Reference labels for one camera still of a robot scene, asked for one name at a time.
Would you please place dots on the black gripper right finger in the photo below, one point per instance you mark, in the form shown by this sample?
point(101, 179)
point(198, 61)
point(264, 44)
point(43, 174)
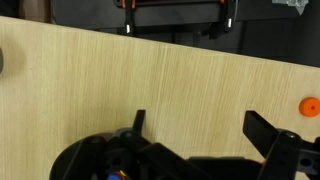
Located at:
point(260, 133)

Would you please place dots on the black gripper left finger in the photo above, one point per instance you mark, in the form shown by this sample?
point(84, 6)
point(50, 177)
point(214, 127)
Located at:
point(139, 121)

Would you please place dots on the orange round disc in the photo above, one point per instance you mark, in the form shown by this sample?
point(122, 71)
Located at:
point(310, 107)

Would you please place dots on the grey metal bracket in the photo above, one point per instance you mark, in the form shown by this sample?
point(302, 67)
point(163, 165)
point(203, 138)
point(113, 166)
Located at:
point(290, 5)

